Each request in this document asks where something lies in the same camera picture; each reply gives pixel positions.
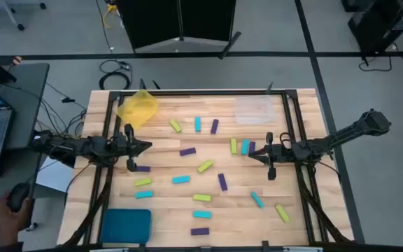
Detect coiled black floor cable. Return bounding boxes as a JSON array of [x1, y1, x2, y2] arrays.
[[99, 59, 132, 91]]

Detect yellow translucent plastic bin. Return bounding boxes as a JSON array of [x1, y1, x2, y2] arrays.
[[116, 89, 160, 130]]

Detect dark grey side desk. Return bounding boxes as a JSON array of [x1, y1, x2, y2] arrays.
[[0, 62, 50, 235]]

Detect black folding partition screen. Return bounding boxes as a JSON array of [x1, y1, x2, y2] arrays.
[[115, 0, 243, 60]]

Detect yellow floor cable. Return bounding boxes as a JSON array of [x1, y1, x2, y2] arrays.
[[102, 2, 119, 29]]

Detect black computer mouse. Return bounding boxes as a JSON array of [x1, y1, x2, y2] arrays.
[[6, 181, 31, 214]]

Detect black equipment cabinet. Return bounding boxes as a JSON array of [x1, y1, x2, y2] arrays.
[[341, 0, 403, 54]]

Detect black cable bundle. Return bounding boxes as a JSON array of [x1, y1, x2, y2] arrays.
[[36, 82, 87, 141]]

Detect white paper sheet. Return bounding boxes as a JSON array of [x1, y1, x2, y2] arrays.
[[35, 156, 75, 193]]

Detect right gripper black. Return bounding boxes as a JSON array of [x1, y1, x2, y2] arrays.
[[248, 132, 295, 181]]

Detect clear plastic bin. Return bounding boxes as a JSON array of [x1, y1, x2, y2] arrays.
[[234, 94, 276, 126]]

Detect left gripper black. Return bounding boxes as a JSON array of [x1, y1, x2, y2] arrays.
[[112, 122, 153, 173]]

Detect teal plastic bin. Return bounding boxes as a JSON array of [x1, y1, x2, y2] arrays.
[[99, 209, 153, 245]]

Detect office chair with star base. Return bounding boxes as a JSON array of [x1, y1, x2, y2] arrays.
[[0, 0, 48, 32]]

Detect person's hand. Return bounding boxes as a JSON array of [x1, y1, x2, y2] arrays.
[[0, 194, 34, 248]]

